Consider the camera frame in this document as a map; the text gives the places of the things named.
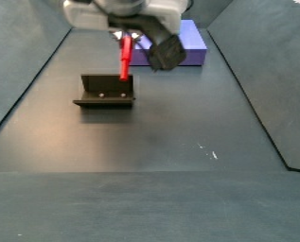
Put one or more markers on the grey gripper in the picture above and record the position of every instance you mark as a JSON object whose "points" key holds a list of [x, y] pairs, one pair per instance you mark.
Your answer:
{"points": [[88, 14]]}

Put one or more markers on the red peg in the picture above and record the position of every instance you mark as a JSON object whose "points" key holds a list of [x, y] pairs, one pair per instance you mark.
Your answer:
{"points": [[126, 44]]}

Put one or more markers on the purple base board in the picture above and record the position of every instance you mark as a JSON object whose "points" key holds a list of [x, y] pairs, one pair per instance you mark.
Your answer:
{"points": [[192, 42]]}

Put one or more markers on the black angle bracket holder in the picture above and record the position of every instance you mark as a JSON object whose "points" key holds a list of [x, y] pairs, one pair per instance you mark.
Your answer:
{"points": [[106, 90]]}

